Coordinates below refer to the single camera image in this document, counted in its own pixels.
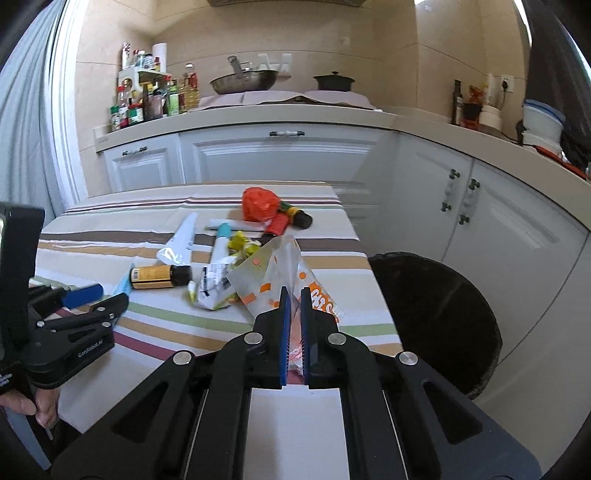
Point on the orange white plastic bag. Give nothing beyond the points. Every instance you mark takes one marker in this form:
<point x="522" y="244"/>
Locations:
<point x="268" y="277"/>

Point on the dark glass bottle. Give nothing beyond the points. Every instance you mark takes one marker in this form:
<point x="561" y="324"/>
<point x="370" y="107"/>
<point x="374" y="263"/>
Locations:
<point x="457" y="104"/>

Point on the white tube with teal cap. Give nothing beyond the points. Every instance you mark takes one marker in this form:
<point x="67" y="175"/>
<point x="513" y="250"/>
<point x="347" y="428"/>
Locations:
<point x="219" y="251"/>

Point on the light blue paper scrap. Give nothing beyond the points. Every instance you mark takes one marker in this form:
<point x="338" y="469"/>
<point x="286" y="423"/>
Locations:
<point x="121" y="288"/>

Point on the light blue curtain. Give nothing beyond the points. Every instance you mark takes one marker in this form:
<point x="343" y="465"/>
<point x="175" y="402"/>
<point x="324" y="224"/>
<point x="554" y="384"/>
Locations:
<point x="23" y="115"/>

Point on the small red can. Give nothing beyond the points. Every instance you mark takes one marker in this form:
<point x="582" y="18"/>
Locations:
<point x="278" y="224"/>

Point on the white silver foil wrapper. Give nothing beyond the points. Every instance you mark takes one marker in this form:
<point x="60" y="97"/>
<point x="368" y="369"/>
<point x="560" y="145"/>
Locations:
<point x="182" y="240"/>

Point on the beige kitchen countertop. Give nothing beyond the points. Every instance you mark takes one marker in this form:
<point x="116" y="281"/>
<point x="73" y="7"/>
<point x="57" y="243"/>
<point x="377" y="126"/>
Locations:
<point x="286" y="115"/>

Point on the black pot with lid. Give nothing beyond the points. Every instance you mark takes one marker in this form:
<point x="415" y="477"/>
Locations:
<point x="333" y="82"/>

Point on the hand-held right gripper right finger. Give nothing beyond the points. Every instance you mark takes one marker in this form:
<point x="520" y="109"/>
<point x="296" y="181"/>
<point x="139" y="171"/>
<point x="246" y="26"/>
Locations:
<point x="305" y="337"/>

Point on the red black container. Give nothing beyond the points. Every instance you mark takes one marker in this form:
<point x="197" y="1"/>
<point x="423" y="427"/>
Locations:
<point x="472" y="110"/>

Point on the paper towel roll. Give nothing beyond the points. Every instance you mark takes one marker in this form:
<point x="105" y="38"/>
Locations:
<point x="159" y="57"/>

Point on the white rolled paper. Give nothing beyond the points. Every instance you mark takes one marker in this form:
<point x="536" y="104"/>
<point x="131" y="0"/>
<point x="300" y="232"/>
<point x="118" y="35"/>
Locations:
<point x="244" y="226"/>

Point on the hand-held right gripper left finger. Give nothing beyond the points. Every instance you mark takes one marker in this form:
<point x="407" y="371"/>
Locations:
<point x="285" y="337"/>

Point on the dark green bottle yellow label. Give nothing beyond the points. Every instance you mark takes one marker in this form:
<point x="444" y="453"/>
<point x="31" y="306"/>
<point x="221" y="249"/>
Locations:
<point x="300" y="217"/>

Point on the white blender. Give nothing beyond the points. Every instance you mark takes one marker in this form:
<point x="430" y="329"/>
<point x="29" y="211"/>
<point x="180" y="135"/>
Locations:
<point x="490" y="113"/>

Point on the white wall socket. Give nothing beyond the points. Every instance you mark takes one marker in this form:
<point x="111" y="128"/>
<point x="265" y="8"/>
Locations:
<point x="506" y="83"/>

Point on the striped tablecloth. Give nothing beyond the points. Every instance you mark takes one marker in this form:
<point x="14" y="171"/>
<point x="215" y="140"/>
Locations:
<point x="115" y="221"/>

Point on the yellow green wrapper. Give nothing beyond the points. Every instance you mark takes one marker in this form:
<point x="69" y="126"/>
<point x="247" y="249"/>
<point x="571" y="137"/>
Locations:
<point x="242" y="247"/>

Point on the pale pink stove cover cloth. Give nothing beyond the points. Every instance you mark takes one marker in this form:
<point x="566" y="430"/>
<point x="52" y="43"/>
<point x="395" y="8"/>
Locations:
<point x="258" y="98"/>

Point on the stack of white bowls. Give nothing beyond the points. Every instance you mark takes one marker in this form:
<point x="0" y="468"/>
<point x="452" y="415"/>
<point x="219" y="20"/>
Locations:
<point x="542" y="122"/>

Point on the yellow bottle with black cap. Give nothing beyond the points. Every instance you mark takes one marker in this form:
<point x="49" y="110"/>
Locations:
<point x="152" y="276"/>

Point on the steel wok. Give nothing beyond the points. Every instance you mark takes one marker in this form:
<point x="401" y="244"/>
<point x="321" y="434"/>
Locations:
<point x="244" y="82"/>

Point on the black trash bin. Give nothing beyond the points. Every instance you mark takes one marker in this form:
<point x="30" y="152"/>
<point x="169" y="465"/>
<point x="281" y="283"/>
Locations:
<point x="434" y="323"/>

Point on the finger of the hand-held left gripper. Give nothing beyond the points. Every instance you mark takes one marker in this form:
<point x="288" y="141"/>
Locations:
<point x="106" y="311"/>
<point x="83" y="294"/>

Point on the white kitchen cabinet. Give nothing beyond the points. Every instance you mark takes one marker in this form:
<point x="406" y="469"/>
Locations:
<point x="286" y="161"/>

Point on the red plastic bag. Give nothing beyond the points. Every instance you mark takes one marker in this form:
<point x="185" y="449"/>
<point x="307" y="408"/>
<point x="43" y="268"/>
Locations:
<point x="258" y="203"/>

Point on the red flat object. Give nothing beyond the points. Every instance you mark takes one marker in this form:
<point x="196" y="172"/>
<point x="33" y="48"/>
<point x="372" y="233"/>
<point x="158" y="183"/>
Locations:
<point x="563" y="161"/>

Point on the person's left hand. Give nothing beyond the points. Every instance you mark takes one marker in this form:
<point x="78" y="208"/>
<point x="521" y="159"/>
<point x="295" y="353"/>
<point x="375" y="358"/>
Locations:
<point x="46" y="410"/>

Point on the group of condiment bottles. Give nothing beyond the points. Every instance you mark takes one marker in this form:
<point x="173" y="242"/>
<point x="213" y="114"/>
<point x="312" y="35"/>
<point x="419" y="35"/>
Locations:
<point x="173" y="99"/>

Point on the white utensil holder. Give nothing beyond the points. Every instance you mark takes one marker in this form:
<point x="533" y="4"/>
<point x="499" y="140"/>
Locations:
<point x="274" y="62"/>

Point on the dark hanging cloth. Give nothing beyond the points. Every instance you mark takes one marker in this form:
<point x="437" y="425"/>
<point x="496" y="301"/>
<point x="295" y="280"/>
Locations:
<point x="558" y="55"/>

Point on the white printed packet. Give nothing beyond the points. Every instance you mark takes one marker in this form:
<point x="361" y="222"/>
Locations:
<point x="212" y="286"/>

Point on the white shelf rack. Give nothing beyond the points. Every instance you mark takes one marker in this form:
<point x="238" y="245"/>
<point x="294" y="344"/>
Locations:
<point x="147" y="74"/>

